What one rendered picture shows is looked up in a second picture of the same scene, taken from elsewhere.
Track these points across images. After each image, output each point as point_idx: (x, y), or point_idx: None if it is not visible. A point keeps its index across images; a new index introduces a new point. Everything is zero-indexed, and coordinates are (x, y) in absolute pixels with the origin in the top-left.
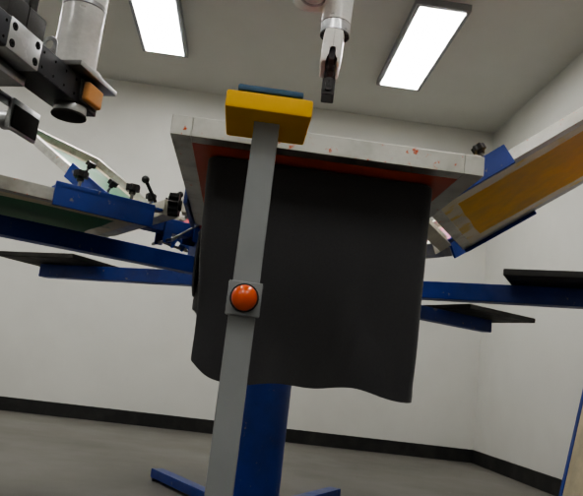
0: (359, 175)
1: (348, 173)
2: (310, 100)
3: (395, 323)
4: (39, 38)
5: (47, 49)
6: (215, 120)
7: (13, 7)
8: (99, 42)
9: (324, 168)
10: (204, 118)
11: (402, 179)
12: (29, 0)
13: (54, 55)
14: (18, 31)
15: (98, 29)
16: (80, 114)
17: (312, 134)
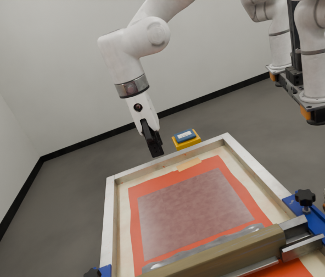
0: (157, 178)
1: (162, 176)
2: (172, 137)
3: None
4: (293, 84)
5: (293, 88)
6: (211, 138)
7: (286, 75)
8: (304, 76)
9: (172, 171)
10: (216, 137)
11: (138, 184)
12: (296, 64)
13: (296, 90)
14: (287, 84)
15: (302, 67)
16: (306, 121)
17: (174, 152)
